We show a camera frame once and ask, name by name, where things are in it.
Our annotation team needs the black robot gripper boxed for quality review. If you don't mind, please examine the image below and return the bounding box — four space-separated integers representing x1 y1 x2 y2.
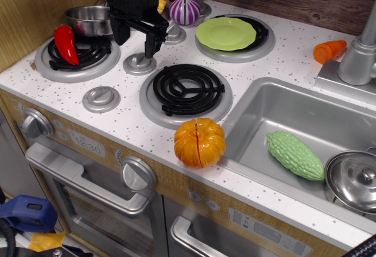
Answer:
108 0 169 59

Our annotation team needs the silver stovetop knob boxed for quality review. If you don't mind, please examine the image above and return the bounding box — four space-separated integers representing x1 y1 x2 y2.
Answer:
82 86 120 114
164 22 186 45
196 0 212 18
123 52 157 76

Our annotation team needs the silver stovetop knob front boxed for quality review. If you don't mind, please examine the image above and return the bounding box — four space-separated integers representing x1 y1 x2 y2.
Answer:
82 86 120 114

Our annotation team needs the silver oven knob left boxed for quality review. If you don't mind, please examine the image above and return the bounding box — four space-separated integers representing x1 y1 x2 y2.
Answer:
21 108 55 139

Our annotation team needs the silver oven knob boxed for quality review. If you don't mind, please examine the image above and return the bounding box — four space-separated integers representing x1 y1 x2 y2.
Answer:
21 108 55 139
120 156 157 192

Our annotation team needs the silver oven knob right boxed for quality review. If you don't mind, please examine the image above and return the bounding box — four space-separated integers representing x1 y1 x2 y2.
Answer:
120 156 157 192

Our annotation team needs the yellow toy vegetable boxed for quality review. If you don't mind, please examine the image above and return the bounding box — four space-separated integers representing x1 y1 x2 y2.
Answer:
157 0 167 14

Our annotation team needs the steel pot on stove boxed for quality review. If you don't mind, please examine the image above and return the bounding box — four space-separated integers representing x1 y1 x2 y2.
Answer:
65 5 113 36

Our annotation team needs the black left stove burner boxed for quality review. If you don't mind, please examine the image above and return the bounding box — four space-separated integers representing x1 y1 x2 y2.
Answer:
35 35 120 83

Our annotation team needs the black stove burner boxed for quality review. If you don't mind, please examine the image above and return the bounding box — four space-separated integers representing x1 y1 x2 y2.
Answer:
139 64 232 130
195 14 276 64
35 35 120 83

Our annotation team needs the purple white toy onion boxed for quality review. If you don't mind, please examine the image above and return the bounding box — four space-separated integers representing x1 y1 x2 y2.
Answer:
169 0 201 25

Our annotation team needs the black centre stove burner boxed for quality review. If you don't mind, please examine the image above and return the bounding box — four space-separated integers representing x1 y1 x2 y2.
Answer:
139 64 232 130

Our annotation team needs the red toy chili pepper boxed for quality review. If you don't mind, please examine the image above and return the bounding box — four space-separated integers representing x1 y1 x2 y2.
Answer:
54 25 79 65

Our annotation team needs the green plastic plate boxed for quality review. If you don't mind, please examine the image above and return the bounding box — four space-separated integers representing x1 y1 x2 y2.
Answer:
196 16 257 51

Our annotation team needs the orange toy pumpkin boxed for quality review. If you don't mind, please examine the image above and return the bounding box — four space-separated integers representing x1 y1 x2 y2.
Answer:
174 118 227 168

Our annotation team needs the black back stove burner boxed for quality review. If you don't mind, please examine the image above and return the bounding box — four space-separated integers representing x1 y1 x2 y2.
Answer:
195 14 276 64

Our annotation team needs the orange toy carrot piece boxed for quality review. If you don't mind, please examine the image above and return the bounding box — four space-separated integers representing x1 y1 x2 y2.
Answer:
313 40 347 64

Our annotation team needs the green toy bitter gourd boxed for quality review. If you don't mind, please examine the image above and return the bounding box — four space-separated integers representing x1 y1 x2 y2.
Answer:
266 131 325 181

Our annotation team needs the blue clamp tool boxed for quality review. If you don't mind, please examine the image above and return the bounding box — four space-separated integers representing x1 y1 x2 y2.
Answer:
1 195 58 232

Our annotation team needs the grey toy sink basin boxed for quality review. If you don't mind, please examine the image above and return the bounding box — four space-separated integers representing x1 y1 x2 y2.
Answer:
222 78 375 216

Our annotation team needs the silver toy faucet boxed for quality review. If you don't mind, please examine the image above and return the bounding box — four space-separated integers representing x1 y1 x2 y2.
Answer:
315 7 375 105

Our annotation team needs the steel pot with lid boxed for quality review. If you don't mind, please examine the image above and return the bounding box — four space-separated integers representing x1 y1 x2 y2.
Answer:
324 148 375 221

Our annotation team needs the grey oven door handle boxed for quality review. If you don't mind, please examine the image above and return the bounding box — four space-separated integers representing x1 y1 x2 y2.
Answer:
25 143 150 218

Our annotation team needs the grey dishwasher door handle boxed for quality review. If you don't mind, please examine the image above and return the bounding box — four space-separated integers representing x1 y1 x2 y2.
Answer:
170 216 226 257

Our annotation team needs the black cable lower left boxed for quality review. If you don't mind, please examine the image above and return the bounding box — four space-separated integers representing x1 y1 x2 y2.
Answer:
0 218 17 257

